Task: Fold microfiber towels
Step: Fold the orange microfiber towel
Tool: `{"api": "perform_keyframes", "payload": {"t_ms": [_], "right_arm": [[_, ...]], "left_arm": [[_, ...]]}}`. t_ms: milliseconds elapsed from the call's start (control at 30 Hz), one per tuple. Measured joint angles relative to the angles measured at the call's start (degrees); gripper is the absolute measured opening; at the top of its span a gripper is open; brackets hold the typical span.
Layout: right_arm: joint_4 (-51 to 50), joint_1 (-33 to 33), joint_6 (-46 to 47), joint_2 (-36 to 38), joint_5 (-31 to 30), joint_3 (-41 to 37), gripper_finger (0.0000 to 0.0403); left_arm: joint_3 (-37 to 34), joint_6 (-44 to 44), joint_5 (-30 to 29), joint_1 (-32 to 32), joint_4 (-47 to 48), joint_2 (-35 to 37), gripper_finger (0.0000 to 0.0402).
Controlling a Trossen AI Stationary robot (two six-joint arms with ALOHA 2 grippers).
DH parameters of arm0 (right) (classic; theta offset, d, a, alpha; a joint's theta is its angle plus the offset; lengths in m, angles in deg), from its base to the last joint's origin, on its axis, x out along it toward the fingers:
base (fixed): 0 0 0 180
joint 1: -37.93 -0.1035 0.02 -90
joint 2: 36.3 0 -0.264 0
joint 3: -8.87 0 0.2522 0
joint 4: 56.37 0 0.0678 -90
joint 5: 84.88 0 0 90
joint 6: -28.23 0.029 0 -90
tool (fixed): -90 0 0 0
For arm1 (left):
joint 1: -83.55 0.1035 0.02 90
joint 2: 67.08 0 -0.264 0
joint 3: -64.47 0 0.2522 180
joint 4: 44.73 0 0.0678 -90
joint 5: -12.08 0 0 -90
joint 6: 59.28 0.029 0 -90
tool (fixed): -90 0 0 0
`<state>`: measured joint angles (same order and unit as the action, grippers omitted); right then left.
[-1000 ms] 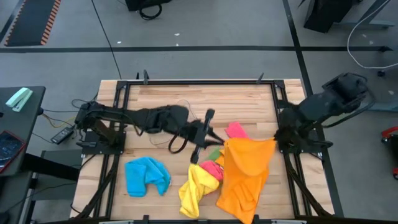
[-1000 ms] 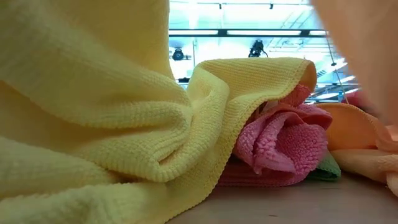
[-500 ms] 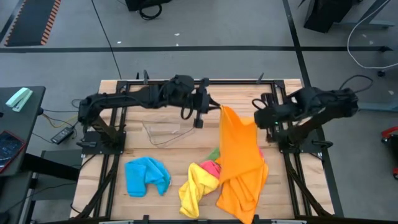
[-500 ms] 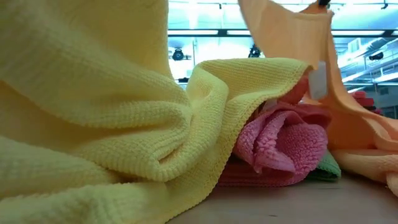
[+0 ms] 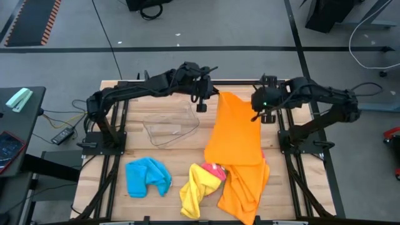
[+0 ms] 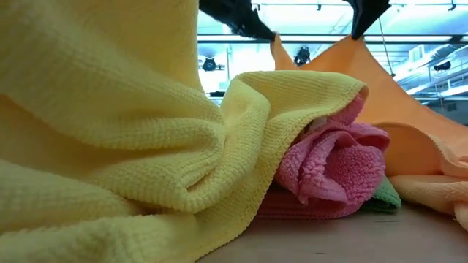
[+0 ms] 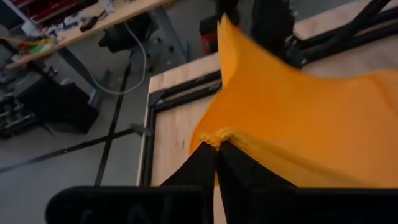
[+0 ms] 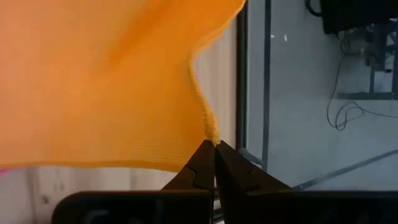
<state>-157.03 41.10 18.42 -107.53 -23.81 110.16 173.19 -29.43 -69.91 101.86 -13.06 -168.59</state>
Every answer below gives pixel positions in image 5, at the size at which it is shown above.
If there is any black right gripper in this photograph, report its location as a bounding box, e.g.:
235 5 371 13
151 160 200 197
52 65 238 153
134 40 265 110
261 105 278 124

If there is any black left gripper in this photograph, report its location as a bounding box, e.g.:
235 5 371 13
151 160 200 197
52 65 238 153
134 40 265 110
192 76 219 113

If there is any orange microfiber towel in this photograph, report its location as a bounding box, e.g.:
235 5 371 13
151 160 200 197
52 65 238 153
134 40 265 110
217 157 271 225
204 91 264 166

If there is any yellow microfiber towel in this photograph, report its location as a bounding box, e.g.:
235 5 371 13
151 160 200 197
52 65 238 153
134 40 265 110
179 162 223 219

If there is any blue microfiber towel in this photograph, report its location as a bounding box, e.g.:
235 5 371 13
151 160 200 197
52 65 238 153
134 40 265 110
125 156 173 199

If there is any clear plastic bin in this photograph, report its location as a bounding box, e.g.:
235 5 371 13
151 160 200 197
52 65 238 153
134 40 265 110
142 99 201 148

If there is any grey metal desk foot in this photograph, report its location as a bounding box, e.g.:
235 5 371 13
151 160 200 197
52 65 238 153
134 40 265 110
356 102 400 113
337 19 398 29

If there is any black computer tower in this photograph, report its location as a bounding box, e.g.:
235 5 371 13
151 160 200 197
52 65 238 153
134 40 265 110
126 0 173 12

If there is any black equipment cabinet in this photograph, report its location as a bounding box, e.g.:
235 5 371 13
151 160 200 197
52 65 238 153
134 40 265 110
305 0 356 34

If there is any red wheeled cart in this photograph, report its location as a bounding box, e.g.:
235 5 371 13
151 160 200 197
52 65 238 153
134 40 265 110
383 126 400 181

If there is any black power adapter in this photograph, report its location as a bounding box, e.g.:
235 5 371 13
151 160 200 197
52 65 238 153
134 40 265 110
51 127 75 146

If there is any grey desk base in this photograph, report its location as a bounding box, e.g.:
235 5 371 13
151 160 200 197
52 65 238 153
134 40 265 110
29 149 84 203

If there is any black side desk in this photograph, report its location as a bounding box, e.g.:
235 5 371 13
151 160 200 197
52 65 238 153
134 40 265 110
0 86 47 178

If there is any mint green stapler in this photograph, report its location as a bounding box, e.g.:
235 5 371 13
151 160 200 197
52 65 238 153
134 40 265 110
5 87 34 113

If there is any black mat with orange stripes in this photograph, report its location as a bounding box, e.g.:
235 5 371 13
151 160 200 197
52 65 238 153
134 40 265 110
4 0 62 48

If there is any smartphone in red case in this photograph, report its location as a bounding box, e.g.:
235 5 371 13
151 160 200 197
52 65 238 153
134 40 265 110
0 131 28 175

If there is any black aluminium table frame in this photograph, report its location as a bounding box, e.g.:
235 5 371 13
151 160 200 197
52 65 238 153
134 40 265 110
70 79 346 225

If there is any black coiled cable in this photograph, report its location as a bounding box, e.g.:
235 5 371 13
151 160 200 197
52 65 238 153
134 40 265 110
139 2 164 21

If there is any white floor cable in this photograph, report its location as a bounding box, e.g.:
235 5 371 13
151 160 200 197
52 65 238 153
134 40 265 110
349 0 400 70

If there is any black floor cable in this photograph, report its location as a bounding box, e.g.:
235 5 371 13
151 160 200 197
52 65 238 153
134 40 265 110
91 0 123 81

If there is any yellow floor cable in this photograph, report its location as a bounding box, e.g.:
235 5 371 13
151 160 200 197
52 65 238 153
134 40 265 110
42 111 87 129

